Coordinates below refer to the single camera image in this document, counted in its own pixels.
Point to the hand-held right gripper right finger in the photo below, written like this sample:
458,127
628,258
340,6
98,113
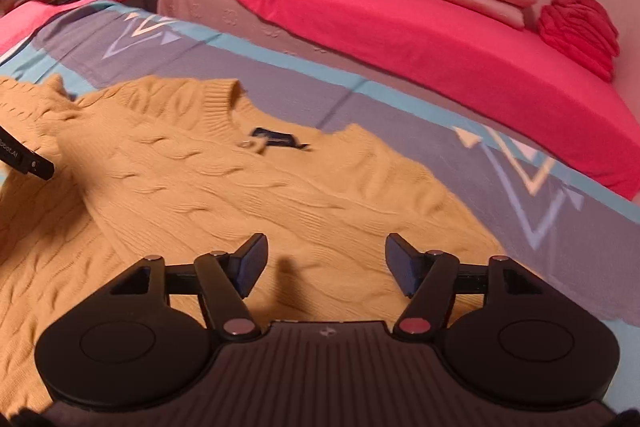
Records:
402,264

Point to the folded red blanket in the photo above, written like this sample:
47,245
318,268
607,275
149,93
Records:
577,32

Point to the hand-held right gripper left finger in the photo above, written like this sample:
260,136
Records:
250,264

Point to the red bed sheet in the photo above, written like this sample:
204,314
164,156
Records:
400,32

